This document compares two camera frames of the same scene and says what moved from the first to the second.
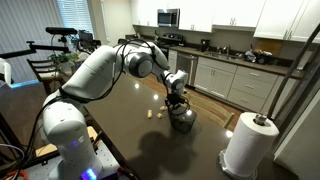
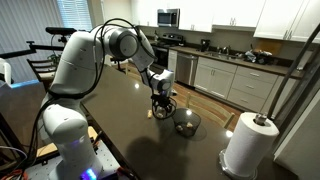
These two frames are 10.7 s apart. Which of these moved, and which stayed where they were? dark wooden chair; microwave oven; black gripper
Moved: black gripper
Stayed: microwave oven; dark wooden chair
